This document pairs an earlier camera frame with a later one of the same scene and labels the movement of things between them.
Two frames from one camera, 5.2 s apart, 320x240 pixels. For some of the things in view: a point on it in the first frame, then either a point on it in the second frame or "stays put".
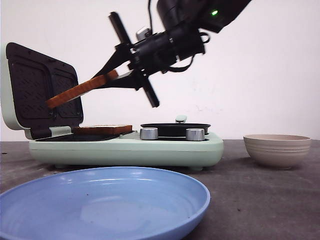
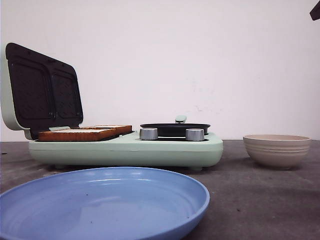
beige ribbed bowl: x=277 y=151 stays put
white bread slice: x=83 y=89 -> x=78 y=135
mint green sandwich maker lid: x=28 y=78 stays put
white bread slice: x=101 y=130 stays put
